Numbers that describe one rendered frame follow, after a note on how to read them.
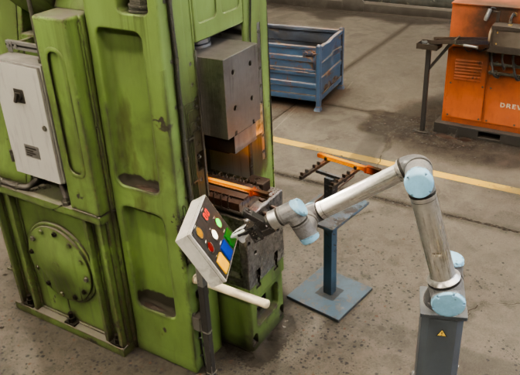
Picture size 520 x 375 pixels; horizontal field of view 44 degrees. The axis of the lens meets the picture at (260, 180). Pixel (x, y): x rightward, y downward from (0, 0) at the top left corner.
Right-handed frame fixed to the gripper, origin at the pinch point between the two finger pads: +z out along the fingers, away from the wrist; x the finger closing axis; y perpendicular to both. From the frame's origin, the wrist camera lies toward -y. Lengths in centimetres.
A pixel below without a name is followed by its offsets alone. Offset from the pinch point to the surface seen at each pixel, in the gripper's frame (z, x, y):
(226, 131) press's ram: -14.8, 31.2, -35.9
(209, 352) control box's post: 43, -11, 47
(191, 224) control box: 3.4, -18.7, -21.7
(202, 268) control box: 7.7, -26.9, -4.4
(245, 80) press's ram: -32, 47, -49
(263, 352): 45, 32, 92
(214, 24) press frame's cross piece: -34, 50, -79
